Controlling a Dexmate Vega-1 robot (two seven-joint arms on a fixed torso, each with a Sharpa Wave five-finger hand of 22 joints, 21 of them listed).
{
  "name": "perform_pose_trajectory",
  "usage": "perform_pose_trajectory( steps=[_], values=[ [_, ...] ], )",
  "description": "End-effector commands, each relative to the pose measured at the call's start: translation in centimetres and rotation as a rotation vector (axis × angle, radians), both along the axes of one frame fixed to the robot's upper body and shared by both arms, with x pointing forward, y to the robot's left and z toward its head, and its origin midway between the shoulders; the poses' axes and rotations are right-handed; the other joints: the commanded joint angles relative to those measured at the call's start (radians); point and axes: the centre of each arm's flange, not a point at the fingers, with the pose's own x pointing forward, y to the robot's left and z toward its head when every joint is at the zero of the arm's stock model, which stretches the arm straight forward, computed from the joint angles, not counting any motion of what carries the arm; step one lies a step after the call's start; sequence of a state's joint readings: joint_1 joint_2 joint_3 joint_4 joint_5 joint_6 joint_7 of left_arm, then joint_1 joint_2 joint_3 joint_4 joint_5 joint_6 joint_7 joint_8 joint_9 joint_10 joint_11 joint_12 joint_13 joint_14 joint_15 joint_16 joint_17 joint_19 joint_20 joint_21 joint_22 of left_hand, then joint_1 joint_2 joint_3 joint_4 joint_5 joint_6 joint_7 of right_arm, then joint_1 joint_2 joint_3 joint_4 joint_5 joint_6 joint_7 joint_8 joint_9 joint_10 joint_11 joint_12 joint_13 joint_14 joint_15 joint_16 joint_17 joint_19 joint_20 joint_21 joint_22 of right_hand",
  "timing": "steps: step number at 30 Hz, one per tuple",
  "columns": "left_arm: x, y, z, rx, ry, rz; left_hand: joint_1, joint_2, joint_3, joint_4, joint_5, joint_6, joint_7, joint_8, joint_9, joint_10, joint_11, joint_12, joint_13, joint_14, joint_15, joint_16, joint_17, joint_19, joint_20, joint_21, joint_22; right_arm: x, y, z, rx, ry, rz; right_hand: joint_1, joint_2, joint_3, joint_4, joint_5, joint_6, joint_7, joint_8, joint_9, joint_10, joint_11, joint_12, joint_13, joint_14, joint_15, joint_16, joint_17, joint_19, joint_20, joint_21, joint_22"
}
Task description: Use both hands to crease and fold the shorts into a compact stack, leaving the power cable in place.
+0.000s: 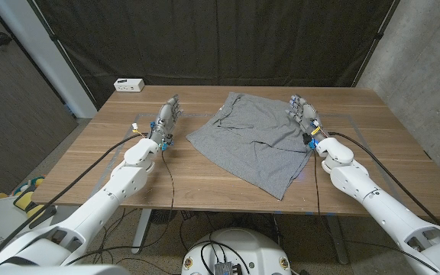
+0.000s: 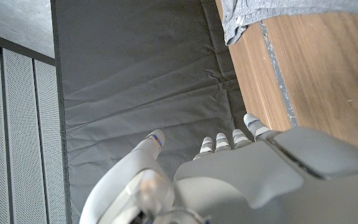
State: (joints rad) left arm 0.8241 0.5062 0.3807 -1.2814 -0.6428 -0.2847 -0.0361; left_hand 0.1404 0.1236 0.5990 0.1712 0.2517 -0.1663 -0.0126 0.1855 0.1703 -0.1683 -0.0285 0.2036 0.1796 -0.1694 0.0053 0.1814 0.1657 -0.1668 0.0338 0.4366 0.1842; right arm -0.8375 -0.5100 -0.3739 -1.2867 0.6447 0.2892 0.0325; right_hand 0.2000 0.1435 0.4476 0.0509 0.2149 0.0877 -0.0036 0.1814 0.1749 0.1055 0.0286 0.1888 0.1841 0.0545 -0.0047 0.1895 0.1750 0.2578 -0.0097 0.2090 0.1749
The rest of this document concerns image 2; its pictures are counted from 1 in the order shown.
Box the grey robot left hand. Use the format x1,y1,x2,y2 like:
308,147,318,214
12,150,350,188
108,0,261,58
78,113,358,224

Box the grey shorts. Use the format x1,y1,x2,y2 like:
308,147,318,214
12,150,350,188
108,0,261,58
221,0,358,46

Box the black backdrop curtain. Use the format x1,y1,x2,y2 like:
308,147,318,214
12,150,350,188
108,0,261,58
50,0,248,224

